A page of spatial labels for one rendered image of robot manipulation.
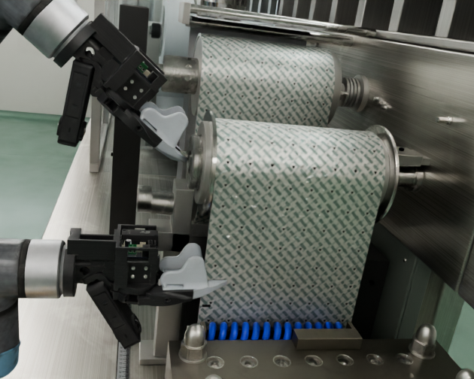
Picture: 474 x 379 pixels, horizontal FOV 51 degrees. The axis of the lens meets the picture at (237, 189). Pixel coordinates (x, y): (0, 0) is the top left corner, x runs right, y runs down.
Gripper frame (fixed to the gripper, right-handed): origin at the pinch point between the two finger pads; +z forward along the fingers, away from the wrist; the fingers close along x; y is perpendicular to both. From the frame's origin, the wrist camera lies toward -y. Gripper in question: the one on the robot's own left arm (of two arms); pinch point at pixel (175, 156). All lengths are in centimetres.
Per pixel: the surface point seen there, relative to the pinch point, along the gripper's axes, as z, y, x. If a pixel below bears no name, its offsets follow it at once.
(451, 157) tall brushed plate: 25.1, 27.2, -9.3
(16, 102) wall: -38, -167, 549
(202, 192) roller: 4.0, 0.1, -7.3
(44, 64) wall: -45, -112, 549
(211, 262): 11.8, -6.1, -8.3
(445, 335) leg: 65, 9, 5
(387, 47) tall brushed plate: 17.1, 37.0, 16.0
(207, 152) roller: 0.7, 4.4, -7.1
